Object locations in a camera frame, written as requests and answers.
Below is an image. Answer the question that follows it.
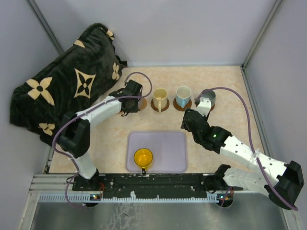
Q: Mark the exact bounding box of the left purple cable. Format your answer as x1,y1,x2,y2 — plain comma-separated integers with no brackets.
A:
51,71,153,210

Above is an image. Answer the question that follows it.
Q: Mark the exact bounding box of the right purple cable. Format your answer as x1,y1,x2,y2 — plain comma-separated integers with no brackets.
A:
194,87,299,211

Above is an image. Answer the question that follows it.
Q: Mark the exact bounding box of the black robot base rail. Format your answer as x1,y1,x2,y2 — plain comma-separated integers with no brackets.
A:
72,173,228,198

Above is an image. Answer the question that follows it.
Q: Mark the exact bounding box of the grey ceramic mug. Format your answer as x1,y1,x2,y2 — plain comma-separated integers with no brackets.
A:
200,89,216,107

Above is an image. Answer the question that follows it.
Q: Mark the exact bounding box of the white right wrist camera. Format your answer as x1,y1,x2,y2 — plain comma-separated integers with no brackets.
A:
195,97,213,117

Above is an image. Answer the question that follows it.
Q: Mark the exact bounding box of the white light blue mug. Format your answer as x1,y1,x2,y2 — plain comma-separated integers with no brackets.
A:
176,86,191,108

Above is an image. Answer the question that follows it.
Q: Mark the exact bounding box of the cream ceramic mug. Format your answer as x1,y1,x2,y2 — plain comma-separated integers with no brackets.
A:
153,88,167,112

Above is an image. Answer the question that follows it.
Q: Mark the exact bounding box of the lavender plastic tray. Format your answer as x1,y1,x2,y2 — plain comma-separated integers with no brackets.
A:
126,131,188,173

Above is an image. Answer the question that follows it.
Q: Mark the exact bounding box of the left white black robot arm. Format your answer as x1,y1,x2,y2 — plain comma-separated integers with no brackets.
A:
56,80,142,190

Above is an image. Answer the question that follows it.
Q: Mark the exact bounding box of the yellow glass mug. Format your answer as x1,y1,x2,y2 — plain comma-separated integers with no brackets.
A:
134,148,154,175

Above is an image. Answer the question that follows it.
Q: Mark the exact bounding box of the white perforated cable duct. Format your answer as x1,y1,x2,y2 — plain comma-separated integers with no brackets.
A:
38,193,228,204

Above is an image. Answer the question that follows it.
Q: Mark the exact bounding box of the black floral plush blanket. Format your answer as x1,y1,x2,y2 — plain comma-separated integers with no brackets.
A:
9,23,127,145

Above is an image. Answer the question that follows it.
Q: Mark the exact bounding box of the purple cable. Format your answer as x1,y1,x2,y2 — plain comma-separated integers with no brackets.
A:
194,87,299,211
51,71,153,210

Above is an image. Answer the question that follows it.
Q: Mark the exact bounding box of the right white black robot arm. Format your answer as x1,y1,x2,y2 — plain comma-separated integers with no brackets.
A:
181,109,304,211

